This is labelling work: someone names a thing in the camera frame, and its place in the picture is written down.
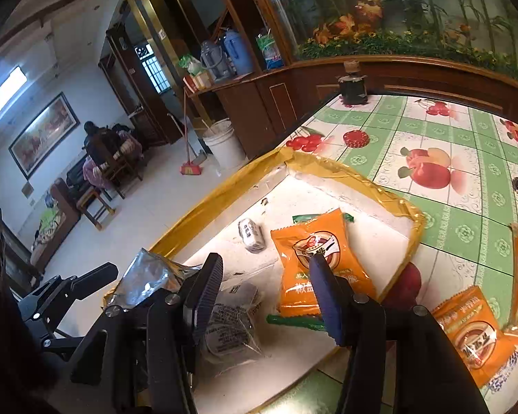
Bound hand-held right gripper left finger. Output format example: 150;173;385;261
70;252;224;414

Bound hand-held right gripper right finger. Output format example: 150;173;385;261
308;254;490;414

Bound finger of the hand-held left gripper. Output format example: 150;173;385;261
39;330;87;361
19;262;119;325

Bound clear packet with dark cake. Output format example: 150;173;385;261
201;282;272;361

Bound orange snack pouch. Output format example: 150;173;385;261
432;285;518;389
270;208;377;317

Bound silver foil packet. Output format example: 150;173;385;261
105;248;203;311

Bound white candy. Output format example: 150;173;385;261
238;218;267;254
486;349;518;393

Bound white tray with yellow tape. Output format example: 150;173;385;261
104;149;427;414

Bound wooden stool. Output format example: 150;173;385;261
75;187;117;230

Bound wooden chair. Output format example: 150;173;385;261
86;131;143;199

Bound red broom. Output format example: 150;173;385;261
180;88;208;176

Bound white plastic bucket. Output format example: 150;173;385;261
202;119;248;170

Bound low wooden cabinet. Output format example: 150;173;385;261
185;54;518;160

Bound ceiling light panel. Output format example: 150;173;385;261
0;66;28;125

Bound red and white boxes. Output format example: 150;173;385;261
183;72;214;92

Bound window with metal grille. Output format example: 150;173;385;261
135;41;171;96

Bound small black jar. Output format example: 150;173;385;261
337;61;369;106

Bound green plastic bag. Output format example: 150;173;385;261
178;54;203;76

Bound grey kettle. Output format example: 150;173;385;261
200;40;231;82

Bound blue thermos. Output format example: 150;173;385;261
222;30;255;76

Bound floral glass partition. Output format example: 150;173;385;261
242;0;518;89

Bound framed wall picture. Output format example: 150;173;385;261
9;92;80;180

